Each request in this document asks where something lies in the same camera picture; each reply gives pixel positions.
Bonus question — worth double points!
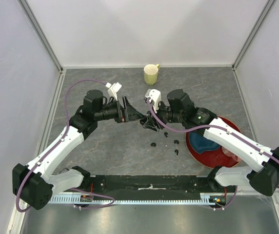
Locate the pale green mug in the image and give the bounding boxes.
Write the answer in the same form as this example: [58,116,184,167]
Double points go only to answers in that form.
[143,64,159,86]

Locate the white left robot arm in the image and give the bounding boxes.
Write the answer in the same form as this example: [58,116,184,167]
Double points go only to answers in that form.
[12,90,147,210]

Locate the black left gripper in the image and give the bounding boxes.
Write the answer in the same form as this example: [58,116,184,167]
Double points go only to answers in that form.
[95,96,144,123]

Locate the aluminium frame post right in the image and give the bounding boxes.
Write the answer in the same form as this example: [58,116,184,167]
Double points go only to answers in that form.
[232,0,278,71]

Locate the aluminium frame post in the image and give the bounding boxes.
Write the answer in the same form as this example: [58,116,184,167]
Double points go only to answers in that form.
[17,0,64,74]
[232,0,278,71]

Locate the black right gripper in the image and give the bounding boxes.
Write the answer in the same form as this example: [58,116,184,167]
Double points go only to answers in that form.
[143,99,184,132]

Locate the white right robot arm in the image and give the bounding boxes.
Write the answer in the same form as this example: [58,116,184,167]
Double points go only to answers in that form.
[145,89,279,196]

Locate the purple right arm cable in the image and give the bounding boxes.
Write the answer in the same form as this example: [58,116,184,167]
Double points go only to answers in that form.
[146,97,279,212]

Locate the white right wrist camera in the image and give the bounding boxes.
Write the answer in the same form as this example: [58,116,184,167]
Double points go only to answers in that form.
[145,89,161,113]

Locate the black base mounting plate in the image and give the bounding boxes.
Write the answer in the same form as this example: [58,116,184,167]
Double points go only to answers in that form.
[62,174,238,201]

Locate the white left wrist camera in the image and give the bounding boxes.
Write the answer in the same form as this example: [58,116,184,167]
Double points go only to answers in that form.
[105,82,122,101]

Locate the blue leaf-shaped dish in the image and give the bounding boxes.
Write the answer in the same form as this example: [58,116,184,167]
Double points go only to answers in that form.
[189,133,220,154]

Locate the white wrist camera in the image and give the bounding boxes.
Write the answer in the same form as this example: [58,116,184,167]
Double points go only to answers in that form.
[145,89,161,113]
[105,82,122,101]

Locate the red round plate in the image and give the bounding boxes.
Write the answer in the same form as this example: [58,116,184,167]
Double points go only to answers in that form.
[185,116,242,169]

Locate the aluminium frame post left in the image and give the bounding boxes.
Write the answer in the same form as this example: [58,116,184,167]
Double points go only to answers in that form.
[17,0,64,74]

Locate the white slotted cable duct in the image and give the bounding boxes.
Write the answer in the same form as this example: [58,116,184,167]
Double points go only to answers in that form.
[49,190,226,205]

